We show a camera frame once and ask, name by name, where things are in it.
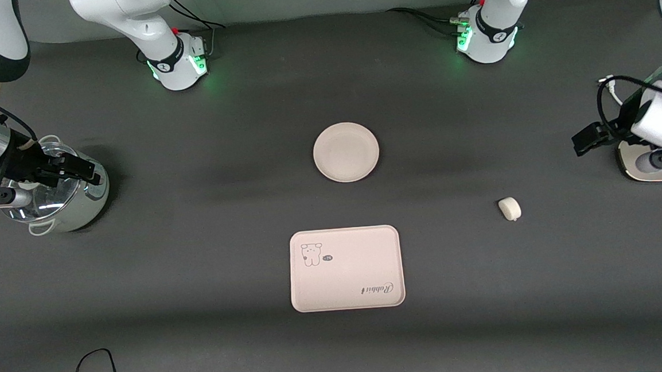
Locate glass pot lid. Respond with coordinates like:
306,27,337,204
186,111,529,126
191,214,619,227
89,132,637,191
0,139,87,225

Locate round beige plate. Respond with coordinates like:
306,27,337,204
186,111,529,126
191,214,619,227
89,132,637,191
310,120,383,186

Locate black arm base cables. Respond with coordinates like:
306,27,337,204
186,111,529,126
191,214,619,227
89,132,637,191
385,0,490,40
166,0,229,62

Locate black left arm base cables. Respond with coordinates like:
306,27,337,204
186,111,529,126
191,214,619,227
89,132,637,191
385,0,490,40

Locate white flat appliance base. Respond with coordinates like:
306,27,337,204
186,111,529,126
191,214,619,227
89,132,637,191
614,136,662,185

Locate beige rectangular rabbit tray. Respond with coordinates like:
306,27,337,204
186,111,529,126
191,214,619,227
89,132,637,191
286,223,407,314

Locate steel pot with glass lid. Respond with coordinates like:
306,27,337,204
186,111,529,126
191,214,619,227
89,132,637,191
0,131,114,239

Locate white steamed bun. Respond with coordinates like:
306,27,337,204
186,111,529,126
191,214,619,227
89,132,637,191
497,195,523,223

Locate black right arm base cables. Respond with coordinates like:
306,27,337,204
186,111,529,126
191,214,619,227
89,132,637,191
166,0,229,62

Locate white power plug cord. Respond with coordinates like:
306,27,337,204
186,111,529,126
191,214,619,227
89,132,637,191
597,74,628,108

